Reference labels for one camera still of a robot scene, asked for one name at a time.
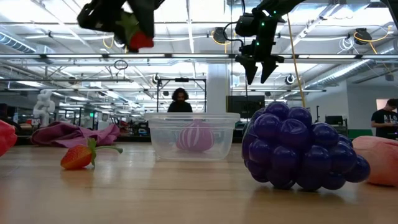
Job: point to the person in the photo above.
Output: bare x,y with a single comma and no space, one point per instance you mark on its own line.
385,119
179,102

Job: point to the purple toy grape bunch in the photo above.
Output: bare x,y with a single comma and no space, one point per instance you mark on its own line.
298,146

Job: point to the white building column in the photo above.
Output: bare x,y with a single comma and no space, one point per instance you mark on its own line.
218,88

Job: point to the clear plastic tupperware container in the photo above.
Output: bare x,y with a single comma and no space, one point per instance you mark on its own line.
191,137

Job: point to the red toy bell pepper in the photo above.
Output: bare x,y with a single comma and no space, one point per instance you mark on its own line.
6,137

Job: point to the small dark monitor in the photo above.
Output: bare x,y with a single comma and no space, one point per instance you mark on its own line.
334,120

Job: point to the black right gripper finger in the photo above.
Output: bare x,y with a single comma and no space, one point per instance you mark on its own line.
268,70
251,70

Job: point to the black monitor screen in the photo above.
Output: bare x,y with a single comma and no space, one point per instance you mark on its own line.
245,106

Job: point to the pink toy peach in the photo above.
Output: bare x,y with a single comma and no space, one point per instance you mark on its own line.
379,160

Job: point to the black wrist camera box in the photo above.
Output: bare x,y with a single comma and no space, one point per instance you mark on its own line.
245,25

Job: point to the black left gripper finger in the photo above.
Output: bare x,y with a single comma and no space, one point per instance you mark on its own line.
145,17
122,36

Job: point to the purple crumpled cloth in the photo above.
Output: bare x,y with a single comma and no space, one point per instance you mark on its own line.
68,134

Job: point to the red toy strawberry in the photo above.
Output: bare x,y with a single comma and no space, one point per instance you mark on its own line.
77,156
140,40

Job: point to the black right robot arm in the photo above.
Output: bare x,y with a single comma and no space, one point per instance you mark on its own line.
276,6

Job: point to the white robot figure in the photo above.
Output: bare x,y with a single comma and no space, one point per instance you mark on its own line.
43,107

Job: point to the purple white striped toy onion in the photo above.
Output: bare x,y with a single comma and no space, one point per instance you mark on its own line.
195,137

